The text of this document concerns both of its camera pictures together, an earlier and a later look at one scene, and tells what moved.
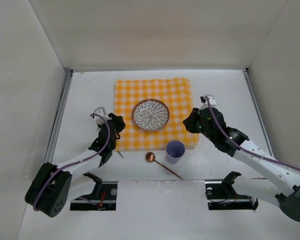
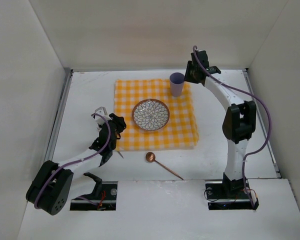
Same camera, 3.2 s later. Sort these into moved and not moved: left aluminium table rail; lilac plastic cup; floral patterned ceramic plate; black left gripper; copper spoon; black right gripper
Moved: lilac plastic cup; black right gripper
Not moved: black left gripper; floral patterned ceramic plate; left aluminium table rail; copper spoon
